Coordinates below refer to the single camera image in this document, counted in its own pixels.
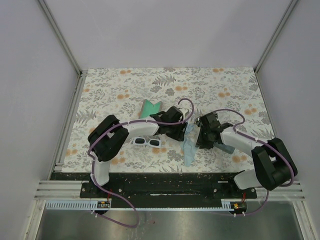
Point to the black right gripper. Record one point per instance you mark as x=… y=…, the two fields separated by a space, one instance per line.
x=200 y=141

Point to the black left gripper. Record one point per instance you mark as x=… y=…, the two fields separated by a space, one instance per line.
x=179 y=135

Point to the light blue cleaning cloth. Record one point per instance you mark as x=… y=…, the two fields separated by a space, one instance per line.
x=188 y=146

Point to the white framed sunglasses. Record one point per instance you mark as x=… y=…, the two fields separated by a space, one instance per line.
x=140 y=141

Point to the beige glasses case green lining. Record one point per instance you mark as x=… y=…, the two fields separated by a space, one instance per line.
x=148 y=108

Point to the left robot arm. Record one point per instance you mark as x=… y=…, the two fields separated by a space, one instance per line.
x=109 y=136

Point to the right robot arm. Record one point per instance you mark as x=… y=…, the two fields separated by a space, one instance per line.
x=273 y=166

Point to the grey-blue glasses case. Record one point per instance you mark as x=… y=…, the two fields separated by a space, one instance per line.
x=225 y=148

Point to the floral patterned table mat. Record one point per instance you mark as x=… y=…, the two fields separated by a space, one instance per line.
x=232 y=91

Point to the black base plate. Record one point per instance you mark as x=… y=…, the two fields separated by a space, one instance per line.
x=202 y=187

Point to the white slotted cable duct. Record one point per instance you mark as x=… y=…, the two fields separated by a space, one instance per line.
x=115 y=204

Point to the left aluminium frame post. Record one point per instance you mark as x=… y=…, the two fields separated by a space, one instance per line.
x=60 y=37

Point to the aluminium frame post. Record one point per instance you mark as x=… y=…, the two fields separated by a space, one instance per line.
x=276 y=34
x=60 y=37

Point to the aluminium rail profile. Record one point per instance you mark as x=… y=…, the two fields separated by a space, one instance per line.
x=58 y=190

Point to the right aluminium frame post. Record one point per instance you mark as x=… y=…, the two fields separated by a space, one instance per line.
x=276 y=34

